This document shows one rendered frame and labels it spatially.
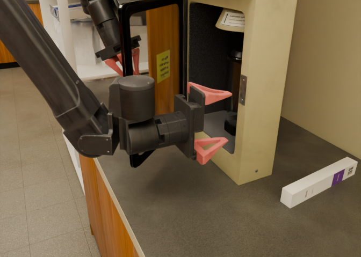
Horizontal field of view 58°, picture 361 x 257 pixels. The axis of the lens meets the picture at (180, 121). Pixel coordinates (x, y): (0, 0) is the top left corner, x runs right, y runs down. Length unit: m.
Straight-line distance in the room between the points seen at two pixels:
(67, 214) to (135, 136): 1.82
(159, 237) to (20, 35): 0.47
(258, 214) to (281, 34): 0.41
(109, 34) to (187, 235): 0.49
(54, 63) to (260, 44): 0.43
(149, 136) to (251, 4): 0.36
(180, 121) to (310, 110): 0.75
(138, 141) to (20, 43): 0.23
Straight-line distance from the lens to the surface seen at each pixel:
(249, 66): 0.74
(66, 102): 0.53
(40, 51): 0.53
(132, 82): 0.51
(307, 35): 1.21
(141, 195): 0.85
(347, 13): 1.11
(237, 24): 0.82
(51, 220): 2.31
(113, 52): 0.82
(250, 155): 0.85
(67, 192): 2.51
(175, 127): 0.55
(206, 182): 0.89
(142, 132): 0.53
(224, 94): 0.59
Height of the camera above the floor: 1.46
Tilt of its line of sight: 26 degrees down
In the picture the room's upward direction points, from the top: straight up
